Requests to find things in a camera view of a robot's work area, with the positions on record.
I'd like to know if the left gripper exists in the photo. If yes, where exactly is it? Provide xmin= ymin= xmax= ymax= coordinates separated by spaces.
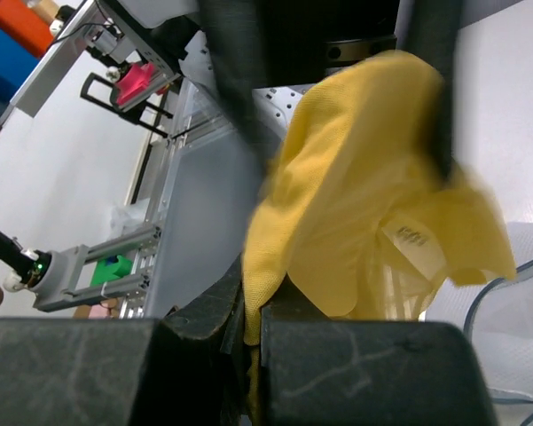
xmin=198 ymin=0 xmax=464 ymax=178

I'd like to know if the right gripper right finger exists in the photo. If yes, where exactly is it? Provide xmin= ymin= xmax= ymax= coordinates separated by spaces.
xmin=259 ymin=280 xmax=497 ymax=425

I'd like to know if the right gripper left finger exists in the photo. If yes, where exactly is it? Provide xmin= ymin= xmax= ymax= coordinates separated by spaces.
xmin=0 ymin=263 xmax=247 ymax=425

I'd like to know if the yellow bra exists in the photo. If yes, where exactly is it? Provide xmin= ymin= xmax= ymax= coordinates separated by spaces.
xmin=241 ymin=49 xmax=518 ymax=347

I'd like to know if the white mesh laundry bag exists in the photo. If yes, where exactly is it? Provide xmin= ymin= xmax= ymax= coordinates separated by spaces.
xmin=425 ymin=223 xmax=533 ymax=425

